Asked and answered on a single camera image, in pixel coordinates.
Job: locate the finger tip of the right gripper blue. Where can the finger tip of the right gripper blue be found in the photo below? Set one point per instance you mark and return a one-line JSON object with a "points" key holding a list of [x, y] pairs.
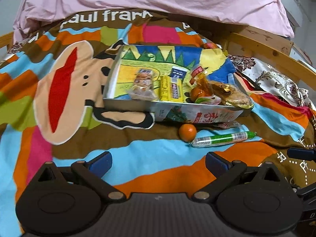
{"points": [[303, 154]]}

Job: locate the pink bed sheet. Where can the pink bed sheet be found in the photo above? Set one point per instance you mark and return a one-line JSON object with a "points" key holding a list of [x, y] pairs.
{"points": [[269, 15]]}

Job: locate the clear mixed nut packet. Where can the clear mixed nut packet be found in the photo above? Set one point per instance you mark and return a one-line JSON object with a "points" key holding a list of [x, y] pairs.
{"points": [[143, 86]]}

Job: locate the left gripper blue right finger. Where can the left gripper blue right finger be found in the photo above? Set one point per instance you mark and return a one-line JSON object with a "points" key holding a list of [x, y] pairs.
{"points": [[216, 164]]}

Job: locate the colourful monkey print blanket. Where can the colourful monkey print blanket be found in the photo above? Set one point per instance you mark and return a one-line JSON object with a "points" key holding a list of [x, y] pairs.
{"points": [[52, 108]]}

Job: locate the floral white brown cloth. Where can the floral white brown cloth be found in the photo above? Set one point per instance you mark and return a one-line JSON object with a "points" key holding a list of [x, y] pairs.
{"points": [[272, 81]]}

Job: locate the clear bag brown floss snack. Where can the clear bag brown floss snack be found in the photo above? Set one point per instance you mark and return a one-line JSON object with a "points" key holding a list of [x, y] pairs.
{"points": [[237, 98]]}

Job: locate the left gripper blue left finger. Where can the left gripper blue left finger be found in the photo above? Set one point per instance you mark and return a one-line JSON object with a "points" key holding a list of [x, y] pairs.
{"points": [[101, 164]]}

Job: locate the gold foil snack packet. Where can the gold foil snack packet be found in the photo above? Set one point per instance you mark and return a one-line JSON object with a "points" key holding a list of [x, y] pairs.
{"points": [[220, 88]]}

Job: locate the yellow green snack bar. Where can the yellow green snack bar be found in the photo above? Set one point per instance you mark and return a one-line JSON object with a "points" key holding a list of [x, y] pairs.
{"points": [[171, 89]]}

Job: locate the orange snack pouch red label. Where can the orange snack pouch red label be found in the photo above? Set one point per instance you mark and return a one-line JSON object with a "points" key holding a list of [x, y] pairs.
{"points": [[202, 91]]}

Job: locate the orange mandarin fruit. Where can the orange mandarin fruit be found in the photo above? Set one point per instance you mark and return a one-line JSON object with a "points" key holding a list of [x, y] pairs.
{"points": [[187, 132]]}

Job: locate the colourful dinosaur tin tray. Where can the colourful dinosaur tin tray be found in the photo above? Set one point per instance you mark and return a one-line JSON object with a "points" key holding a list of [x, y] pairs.
{"points": [[173, 61]]}

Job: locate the white red chinese snack bag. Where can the white red chinese snack bag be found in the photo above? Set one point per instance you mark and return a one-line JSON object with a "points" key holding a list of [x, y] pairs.
{"points": [[194, 113]]}

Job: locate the green white sausage stick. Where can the green white sausage stick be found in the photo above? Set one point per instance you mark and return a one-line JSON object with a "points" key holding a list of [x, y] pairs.
{"points": [[221, 140]]}

